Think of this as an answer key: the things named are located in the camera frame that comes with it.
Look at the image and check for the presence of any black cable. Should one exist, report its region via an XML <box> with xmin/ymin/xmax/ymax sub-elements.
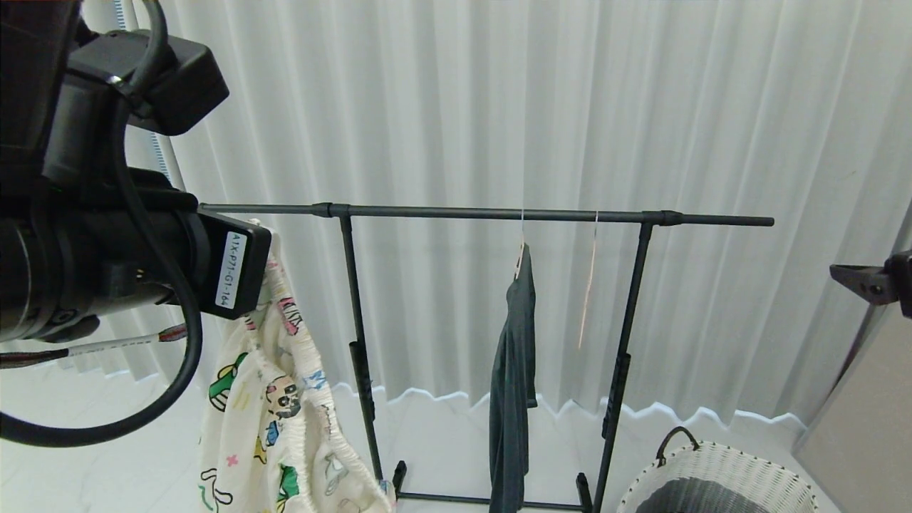
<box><xmin>0</xmin><ymin>0</ymin><xmax>204</xmax><ymax>448</ymax></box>

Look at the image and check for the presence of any white laundry basket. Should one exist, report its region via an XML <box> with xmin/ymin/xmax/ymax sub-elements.
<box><xmin>617</xmin><ymin>426</ymin><xmax>820</xmax><ymax>513</ymax></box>

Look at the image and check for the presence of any cream printed garment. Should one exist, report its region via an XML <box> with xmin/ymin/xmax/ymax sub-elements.
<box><xmin>198</xmin><ymin>219</ymin><xmax>397</xmax><ymax>513</ymax></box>

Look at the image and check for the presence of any black clothes rack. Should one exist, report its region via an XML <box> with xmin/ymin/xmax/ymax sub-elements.
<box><xmin>199</xmin><ymin>203</ymin><xmax>775</xmax><ymax>513</ymax></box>

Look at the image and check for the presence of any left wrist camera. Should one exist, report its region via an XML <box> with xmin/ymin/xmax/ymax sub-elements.
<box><xmin>43</xmin><ymin>28</ymin><xmax>230</xmax><ymax>211</ymax></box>

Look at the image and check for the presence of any dark grey t-shirt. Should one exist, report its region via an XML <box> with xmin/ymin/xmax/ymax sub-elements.
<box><xmin>489</xmin><ymin>242</ymin><xmax>538</xmax><ymax>513</ymax></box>

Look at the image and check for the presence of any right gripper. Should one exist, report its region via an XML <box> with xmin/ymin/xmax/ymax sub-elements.
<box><xmin>830</xmin><ymin>249</ymin><xmax>912</xmax><ymax>319</ymax></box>

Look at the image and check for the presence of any white curtain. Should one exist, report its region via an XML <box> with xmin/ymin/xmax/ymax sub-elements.
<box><xmin>0</xmin><ymin>0</ymin><xmax>912</xmax><ymax>435</ymax></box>

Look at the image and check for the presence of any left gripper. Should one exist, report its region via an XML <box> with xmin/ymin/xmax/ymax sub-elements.
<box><xmin>0</xmin><ymin>189</ymin><xmax>273</xmax><ymax>343</ymax></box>

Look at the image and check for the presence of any pink clothes hanger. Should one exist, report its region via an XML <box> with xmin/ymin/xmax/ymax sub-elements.
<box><xmin>514</xmin><ymin>210</ymin><xmax>528</xmax><ymax>280</ymax></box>
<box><xmin>577</xmin><ymin>211</ymin><xmax>601</xmax><ymax>350</ymax></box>

